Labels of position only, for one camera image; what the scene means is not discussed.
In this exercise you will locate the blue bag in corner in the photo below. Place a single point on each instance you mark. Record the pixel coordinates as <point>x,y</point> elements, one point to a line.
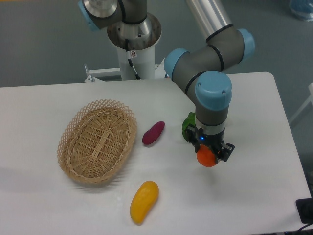
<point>302,9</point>

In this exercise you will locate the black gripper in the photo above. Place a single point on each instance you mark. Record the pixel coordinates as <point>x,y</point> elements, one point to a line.
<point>215,142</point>

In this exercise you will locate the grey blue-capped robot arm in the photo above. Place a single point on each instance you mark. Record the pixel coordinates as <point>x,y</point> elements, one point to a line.
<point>200,75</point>

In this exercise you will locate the purple sweet potato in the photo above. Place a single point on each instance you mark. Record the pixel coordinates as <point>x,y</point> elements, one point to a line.
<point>153,133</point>

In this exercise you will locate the black device at table edge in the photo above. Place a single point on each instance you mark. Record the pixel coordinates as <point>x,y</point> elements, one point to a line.
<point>305,210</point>

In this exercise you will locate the white frame at right edge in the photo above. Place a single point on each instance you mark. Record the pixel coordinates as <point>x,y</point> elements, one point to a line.
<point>303,110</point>

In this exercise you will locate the woven wicker basket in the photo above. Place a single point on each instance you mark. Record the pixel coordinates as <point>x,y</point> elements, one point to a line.
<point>97,141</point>

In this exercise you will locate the yellow mango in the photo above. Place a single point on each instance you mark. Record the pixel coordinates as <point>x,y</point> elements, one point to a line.
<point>143,201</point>

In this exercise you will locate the orange fruit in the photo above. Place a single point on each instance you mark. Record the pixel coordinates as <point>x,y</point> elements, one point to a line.
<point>206,157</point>

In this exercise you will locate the green bok choy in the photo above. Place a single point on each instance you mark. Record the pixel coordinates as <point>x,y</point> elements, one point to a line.
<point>189,120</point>

